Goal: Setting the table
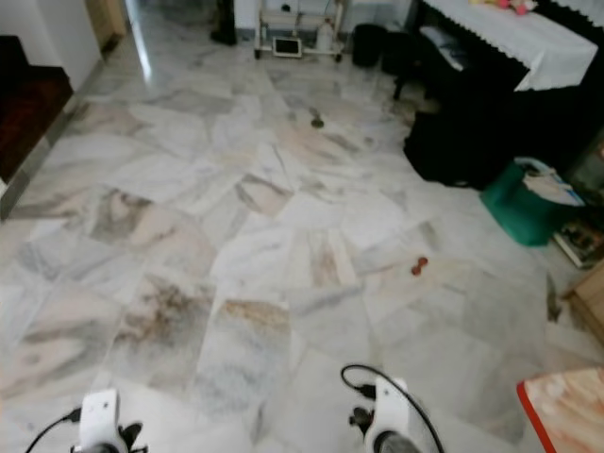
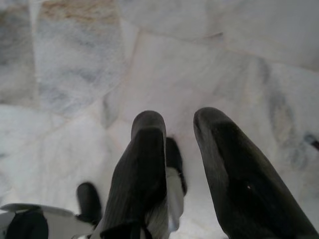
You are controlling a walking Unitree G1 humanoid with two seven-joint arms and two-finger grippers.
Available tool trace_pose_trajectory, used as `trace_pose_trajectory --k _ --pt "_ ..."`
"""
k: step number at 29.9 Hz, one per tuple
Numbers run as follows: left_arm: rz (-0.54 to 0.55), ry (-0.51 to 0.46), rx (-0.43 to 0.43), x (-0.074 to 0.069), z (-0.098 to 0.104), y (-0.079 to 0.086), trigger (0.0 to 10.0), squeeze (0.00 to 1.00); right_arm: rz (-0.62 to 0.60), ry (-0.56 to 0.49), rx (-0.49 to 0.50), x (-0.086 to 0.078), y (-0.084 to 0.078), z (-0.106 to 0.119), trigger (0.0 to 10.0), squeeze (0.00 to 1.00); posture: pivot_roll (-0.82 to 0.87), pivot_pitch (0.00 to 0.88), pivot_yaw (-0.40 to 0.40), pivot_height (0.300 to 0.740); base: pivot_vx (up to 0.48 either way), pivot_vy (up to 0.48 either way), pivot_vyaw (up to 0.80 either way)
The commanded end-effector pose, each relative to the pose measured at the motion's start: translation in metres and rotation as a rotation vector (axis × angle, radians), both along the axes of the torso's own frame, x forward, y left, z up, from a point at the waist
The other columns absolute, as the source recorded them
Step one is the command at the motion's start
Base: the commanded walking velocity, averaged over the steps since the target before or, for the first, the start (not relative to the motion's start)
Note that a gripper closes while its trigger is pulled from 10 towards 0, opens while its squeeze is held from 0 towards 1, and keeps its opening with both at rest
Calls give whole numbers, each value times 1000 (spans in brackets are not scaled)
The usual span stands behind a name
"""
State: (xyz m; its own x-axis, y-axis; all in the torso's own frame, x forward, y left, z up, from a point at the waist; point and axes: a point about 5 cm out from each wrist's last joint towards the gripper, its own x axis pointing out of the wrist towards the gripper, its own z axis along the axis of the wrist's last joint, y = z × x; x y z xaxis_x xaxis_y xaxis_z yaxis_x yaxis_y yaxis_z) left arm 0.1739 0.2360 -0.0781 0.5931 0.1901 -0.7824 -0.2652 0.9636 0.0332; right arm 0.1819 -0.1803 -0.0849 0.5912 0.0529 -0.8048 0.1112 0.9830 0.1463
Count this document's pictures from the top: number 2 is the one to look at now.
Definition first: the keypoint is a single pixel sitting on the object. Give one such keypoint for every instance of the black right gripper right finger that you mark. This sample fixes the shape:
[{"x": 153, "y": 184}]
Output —
[{"x": 244, "y": 189}]

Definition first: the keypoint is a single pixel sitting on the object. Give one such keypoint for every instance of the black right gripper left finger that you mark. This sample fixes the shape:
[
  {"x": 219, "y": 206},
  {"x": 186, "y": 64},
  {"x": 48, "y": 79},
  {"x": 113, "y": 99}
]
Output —
[{"x": 139, "y": 174}]

